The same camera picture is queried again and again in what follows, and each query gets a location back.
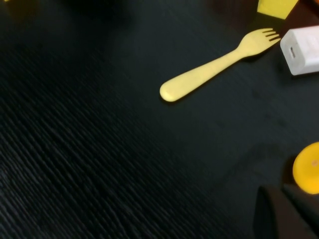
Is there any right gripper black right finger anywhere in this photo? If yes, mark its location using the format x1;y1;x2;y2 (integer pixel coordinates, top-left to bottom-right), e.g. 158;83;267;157
281;183;319;239

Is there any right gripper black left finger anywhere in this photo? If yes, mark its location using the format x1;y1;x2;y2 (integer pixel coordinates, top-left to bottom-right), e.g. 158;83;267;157
253;186;317;239

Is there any yellow plastic fork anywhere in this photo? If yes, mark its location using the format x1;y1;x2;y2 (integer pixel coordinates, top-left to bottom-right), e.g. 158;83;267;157
159;27;282;103

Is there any yellow rubber duck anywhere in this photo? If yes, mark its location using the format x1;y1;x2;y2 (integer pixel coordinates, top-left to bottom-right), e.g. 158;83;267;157
292;141;319;195

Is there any yellow foam cube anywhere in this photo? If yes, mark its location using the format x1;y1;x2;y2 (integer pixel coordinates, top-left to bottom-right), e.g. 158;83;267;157
256;0;299;20

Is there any white usb wall charger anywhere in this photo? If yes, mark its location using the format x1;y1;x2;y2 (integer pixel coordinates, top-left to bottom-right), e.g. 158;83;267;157
280;24;319;76

